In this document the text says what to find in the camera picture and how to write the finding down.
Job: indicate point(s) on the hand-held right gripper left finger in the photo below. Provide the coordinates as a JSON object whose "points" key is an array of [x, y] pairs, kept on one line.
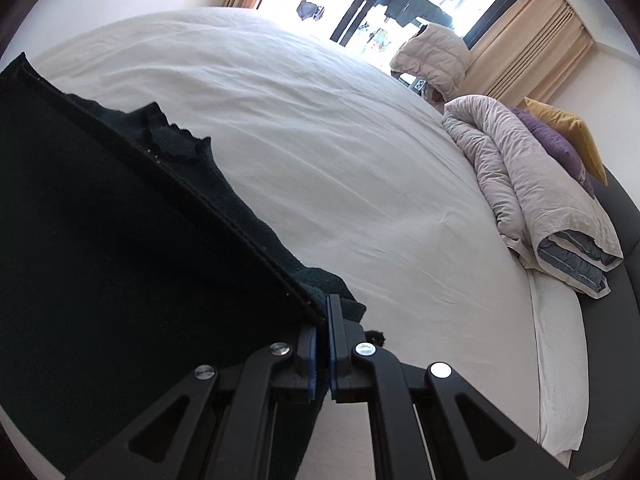
{"points": [[311, 360]]}

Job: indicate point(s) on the yellow pillow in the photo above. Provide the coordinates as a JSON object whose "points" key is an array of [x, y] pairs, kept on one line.
{"points": [[575, 132]]}

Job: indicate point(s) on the small hanging dark garment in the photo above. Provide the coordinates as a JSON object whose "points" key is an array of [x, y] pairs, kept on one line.
{"points": [[310, 10]]}

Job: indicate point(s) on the dark grey bed frame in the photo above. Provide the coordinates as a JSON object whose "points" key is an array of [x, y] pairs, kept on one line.
{"points": [[612, 360]]}

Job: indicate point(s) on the black window frame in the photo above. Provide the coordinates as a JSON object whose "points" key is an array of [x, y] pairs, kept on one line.
{"points": [[362, 5]]}

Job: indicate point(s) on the beige puffer jacket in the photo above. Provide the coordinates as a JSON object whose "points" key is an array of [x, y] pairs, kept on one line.
{"points": [[435, 55]]}

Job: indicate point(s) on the dark green knit sweater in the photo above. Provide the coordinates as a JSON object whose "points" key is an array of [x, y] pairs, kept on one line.
{"points": [[125, 260]]}

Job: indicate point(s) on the purple pillow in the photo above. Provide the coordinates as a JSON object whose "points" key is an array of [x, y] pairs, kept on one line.
{"points": [[555, 147]]}

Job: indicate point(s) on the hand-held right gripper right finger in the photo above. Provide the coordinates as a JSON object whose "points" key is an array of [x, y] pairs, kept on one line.
{"points": [[331, 340]]}

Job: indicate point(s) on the folded beige duvet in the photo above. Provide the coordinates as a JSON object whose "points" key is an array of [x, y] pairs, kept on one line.
{"points": [[530, 195]]}

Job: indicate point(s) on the bed with white sheet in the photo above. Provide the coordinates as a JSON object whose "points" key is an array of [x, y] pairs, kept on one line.
{"points": [[325, 160]]}

